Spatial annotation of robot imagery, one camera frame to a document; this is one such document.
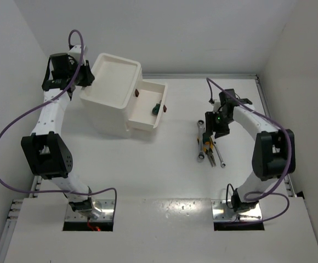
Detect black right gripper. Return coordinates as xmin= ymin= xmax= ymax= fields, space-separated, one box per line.
xmin=205 ymin=111 xmax=233 ymax=139

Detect green yellow stubby screwdriver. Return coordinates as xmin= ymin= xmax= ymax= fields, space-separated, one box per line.
xmin=202 ymin=136 xmax=211 ymax=145

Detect green handled screwdriver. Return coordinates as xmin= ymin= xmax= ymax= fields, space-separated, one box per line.
xmin=151 ymin=101 xmax=161 ymax=116

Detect white drawer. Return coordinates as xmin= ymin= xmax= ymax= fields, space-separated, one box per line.
xmin=128 ymin=81 xmax=168 ymax=132

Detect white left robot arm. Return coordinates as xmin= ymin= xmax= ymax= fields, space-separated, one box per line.
xmin=21 ymin=45 xmax=101 ymax=220

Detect green yellow long-nose pliers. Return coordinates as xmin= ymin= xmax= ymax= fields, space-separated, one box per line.
xmin=203 ymin=139 xmax=216 ymax=167

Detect silver ratchet wrench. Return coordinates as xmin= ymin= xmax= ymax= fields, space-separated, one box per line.
xmin=197 ymin=120 xmax=205 ymax=162

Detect silver combination wrench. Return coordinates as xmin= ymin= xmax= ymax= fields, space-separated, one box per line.
xmin=213 ymin=141 xmax=226 ymax=168

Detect white drawer cabinet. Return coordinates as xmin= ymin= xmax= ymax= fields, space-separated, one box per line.
xmin=79 ymin=53 xmax=157 ymax=138

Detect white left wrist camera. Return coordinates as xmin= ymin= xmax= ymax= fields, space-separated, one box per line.
xmin=68 ymin=45 xmax=88 ymax=65

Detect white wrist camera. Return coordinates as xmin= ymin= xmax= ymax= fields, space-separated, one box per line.
xmin=209 ymin=99 xmax=221 ymax=113
xmin=68 ymin=45 xmax=88 ymax=65

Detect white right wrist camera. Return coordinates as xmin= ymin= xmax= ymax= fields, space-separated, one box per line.
xmin=209 ymin=99 xmax=221 ymax=113

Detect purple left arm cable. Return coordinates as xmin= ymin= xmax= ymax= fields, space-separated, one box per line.
xmin=0 ymin=29 xmax=117 ymax=217

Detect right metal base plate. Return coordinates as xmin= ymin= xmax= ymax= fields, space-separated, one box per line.
xmin=211 ymin=199 xmax=263 ymax=223

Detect metal base plate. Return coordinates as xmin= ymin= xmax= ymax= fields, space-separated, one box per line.
xmin=64 ymin=199 xmax=115 ymax=222
xmin=211 ymin=199 xmax=263 ymax=223

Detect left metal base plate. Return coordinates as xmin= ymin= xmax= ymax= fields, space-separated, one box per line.
xmin=64 ymin=199 xmax=115 ymax=222

